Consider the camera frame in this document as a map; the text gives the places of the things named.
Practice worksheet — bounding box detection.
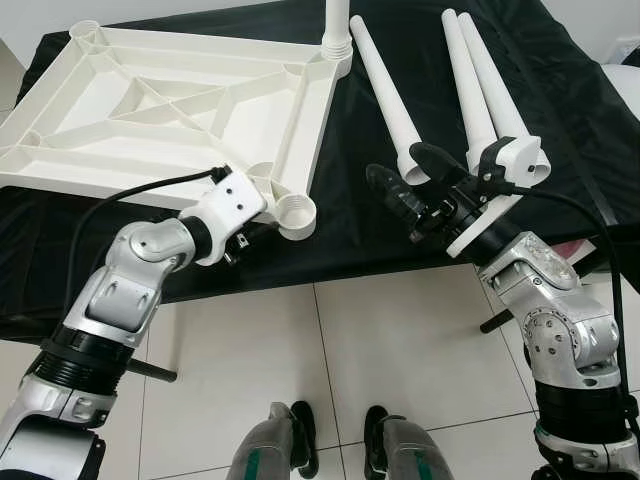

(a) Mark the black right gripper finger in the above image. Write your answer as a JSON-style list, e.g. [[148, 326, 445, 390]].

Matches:
[[367, 164, 427, 234], [409, 141, 472, 187]]

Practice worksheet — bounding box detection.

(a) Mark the white plastic table leg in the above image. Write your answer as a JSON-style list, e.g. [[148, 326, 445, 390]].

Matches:
[[350, 15, 431, 188], [440, 10, 501, 161], [322, 0, 353, 59], [457, 12, 551, 188]]

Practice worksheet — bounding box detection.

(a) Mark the white plastic table top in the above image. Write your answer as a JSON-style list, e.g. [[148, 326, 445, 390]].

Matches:
[[0, 22, 354, 241]]

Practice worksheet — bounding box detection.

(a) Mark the black metal table leg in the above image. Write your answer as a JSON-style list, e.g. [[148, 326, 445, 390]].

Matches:
[[480, 305, 516, 334], [125, 360, 179, 384]]

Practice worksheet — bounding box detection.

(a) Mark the pink object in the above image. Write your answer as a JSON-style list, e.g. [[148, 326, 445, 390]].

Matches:
[[553, 238, 601, 263]]

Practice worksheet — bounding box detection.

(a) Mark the black tablecloth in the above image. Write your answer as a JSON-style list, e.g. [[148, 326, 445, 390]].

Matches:
[[0, 0, 640, 346]]

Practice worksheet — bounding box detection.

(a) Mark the grey robot left leg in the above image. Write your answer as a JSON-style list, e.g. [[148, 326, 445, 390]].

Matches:
[[228, 400, 319, 480]]

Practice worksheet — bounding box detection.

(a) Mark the grey robot leg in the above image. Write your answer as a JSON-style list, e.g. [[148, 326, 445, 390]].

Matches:
[[228, 400, 319, 480], [363, 405, 456, 480]]

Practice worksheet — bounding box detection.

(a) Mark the grey robot right leg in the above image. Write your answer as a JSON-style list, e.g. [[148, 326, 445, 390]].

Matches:
[[363, 405, 456, 480]]

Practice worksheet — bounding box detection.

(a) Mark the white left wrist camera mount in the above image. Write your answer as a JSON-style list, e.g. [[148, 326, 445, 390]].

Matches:
[[180, 170, 269, 266]]

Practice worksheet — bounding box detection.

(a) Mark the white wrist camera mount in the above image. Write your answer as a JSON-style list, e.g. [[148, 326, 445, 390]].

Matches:
[[445, 135, 544, 259], [180, 170, 269, 266]]

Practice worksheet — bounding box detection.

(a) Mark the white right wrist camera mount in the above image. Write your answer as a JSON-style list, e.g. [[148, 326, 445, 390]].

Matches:
[[445, 135, 544, 259]]

